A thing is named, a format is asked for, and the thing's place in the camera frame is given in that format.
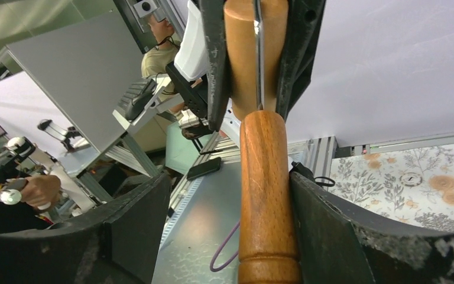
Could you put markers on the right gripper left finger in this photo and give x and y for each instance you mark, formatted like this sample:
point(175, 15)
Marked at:
point(116, 242)

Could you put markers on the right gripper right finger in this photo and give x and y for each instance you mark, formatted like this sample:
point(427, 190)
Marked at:
point(341, 242)

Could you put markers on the wooden dough roller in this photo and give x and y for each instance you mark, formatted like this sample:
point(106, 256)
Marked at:
point(255, 35)

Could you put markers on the floral table mat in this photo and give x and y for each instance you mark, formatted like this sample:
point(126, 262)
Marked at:
point(412, 186)

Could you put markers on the black phone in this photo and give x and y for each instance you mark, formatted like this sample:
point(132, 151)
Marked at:
point(205, 168)

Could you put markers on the seated person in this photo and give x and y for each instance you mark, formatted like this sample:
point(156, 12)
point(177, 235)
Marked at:
point(157, 58)

